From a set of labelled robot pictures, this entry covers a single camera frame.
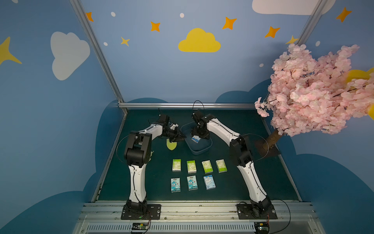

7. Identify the blue plastic storage box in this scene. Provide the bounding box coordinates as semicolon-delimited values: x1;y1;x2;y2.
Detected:
180;122;213;155

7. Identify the green pocket tissue pack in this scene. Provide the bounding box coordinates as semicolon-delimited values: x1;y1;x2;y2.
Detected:
187;160;197;174
202;160;213;174
216;160;228;173
172;159;182;172

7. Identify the blue pocket tissue pack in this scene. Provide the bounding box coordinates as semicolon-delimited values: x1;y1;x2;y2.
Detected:
187;175;198;191
170;178;181;193
191;136;201;143
203;175;216;190

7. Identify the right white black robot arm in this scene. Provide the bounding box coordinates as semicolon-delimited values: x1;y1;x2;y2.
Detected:
191;110;272;218

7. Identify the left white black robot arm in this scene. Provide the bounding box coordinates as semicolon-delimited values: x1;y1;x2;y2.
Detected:
124;114;185;213

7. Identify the left green circuit board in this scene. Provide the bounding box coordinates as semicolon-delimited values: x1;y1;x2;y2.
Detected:
131;223;149;232

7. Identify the green circuit board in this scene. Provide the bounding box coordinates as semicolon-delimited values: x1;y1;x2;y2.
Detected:
254;222;269;234
131;223;149;232

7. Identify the pink blossom artificial tree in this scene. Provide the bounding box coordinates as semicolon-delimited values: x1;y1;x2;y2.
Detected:
255;44;374;150

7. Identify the right green circuit board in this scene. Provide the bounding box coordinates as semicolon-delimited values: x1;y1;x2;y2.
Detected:
254;222;269;234

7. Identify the green trowel wooden handle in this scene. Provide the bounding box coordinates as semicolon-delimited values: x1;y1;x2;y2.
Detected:
166;139;177;151

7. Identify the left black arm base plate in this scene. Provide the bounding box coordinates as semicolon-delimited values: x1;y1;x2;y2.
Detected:
120;202;162;220

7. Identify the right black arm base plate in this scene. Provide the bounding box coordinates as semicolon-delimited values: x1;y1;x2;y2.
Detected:
236;203;278;220

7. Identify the aluminium front rail frame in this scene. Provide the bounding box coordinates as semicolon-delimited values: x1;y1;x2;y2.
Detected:
73;200;325;234

